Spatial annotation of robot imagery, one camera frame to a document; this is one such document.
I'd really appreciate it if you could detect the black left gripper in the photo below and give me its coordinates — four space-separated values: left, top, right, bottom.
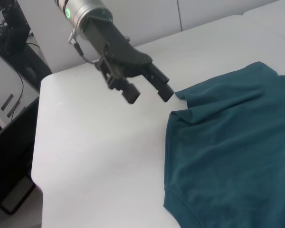
80 18 175 105

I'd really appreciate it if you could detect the teal blue t-shirt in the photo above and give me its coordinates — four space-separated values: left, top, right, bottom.
163 61 285 228

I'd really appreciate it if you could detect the black desk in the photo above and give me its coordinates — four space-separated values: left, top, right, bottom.
0 44 53 92

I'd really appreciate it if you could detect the black computer equipment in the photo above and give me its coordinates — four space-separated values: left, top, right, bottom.
0 0 31 57

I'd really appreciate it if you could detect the black computer case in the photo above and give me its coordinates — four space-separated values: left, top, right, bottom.
0 96 40 216

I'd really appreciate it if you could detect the left wrist connector cable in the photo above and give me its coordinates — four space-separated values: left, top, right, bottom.
67 28 97 65

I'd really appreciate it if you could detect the thin black hanging cable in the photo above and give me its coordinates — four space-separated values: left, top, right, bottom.
13 68 25 115

